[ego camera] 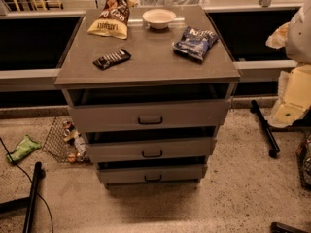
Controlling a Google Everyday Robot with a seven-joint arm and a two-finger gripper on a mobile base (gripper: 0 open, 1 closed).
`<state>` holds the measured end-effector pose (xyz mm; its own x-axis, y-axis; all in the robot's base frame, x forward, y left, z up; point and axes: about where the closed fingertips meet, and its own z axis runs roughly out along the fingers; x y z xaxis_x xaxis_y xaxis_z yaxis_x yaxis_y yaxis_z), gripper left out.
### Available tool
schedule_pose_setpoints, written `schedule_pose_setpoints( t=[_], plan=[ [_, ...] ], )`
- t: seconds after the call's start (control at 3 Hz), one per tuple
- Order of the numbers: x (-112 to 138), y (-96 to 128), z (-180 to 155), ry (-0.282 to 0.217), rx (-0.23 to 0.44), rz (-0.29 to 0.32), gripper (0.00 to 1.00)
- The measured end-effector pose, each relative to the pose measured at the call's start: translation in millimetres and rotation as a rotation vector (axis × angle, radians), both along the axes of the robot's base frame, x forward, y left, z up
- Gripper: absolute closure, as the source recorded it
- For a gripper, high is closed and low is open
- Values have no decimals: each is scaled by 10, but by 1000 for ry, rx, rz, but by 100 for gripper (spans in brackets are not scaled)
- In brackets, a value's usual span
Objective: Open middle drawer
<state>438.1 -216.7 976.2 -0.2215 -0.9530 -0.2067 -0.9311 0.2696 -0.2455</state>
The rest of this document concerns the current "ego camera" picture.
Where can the grey top drawer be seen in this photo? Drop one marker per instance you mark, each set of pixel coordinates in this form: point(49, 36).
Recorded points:
point(149, 115)

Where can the white bowl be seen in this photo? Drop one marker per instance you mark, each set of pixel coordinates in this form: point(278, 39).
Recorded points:
point(159, 18)

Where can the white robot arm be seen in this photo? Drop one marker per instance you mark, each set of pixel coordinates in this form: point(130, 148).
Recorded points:
point(295, 36)

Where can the green snack bag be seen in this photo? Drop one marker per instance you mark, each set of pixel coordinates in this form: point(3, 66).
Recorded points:
point(23, 148)

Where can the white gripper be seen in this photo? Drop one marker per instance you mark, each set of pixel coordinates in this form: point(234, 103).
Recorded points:
point(299, 38)

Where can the grey drawer cabinet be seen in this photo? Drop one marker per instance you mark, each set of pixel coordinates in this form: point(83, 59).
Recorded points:
point(153, 74)

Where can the black candy bar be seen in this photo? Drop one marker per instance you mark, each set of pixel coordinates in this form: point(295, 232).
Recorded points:
point(112, 59)

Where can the yellow brown chip bag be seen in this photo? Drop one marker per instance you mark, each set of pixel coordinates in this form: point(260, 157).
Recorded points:
point(113, 19)

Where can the grey drawer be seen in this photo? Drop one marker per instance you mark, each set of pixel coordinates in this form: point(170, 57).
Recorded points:
point(153, 174)
point(155, 149)
point(149, 115)

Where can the black stand leg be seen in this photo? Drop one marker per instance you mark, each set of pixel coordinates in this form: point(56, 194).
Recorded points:
point(27, 203)
point(274, 148)

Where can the grey bottom drawer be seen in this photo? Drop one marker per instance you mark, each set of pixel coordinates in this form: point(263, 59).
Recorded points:
point(153, 174)

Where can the black caster base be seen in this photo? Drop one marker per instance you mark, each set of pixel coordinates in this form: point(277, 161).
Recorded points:
point(278, 227)

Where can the blue chip bag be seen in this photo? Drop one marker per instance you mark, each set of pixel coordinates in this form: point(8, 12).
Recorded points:
point(195, 43)

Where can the black stand leg right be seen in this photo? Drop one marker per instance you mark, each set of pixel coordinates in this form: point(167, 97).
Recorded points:
point(274, 148)

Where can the black stand leg left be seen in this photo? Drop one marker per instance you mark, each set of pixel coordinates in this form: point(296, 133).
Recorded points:
point(27, 203)

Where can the wire basket with snacks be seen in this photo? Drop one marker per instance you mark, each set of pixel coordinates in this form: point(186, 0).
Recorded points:
point(64, 143)

